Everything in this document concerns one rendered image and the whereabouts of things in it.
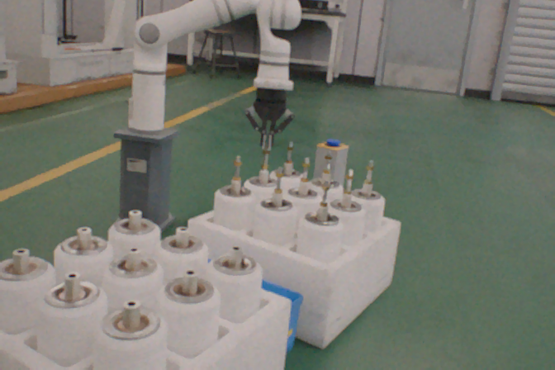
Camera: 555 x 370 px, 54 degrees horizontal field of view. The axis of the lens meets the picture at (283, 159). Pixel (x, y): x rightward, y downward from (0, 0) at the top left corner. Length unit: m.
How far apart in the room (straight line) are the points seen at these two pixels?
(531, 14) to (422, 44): 1.15
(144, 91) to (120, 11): 3.41
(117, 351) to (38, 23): 3.24
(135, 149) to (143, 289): 0.78
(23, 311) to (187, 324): 0.25
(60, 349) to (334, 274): 0.54
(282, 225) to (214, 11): 0.66
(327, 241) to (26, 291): 0.58
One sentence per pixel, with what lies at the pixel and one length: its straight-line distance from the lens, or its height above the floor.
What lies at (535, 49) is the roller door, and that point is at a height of 0.58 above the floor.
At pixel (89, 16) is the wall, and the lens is 7.43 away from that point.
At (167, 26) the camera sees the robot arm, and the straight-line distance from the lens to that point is 1.56.
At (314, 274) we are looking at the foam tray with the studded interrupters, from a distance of 1.14.
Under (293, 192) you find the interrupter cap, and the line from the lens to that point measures 1.33.
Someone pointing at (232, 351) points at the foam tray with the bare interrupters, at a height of 0.17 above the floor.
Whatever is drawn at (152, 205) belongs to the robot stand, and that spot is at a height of 0.09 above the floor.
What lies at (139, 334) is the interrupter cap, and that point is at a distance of 0.76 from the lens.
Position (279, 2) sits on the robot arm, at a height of 0.70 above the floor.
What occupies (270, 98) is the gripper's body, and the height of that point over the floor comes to 0.47.
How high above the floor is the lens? 0.67
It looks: 15 degrees down
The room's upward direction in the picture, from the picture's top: 6 degrees clockwise
